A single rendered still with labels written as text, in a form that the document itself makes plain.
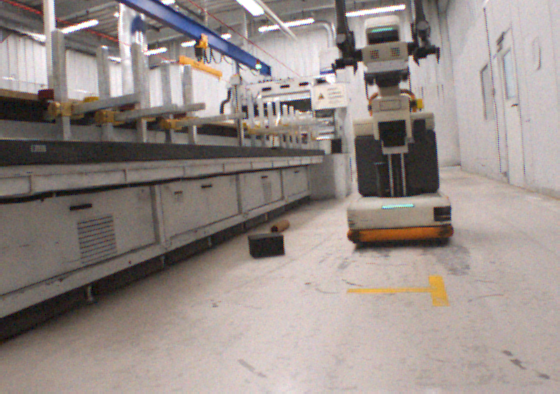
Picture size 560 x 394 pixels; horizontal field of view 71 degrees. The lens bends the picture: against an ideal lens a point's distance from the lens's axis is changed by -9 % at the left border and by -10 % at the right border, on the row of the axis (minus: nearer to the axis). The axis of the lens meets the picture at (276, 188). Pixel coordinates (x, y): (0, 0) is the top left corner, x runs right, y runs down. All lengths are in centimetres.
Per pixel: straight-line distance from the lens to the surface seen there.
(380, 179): 279
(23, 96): 175
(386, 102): 261
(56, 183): 162
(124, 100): 152
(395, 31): 265
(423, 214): 254
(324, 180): 621
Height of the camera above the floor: 54
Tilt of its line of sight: 3 degrees down
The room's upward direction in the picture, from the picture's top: 5 degrees counter-clockwise
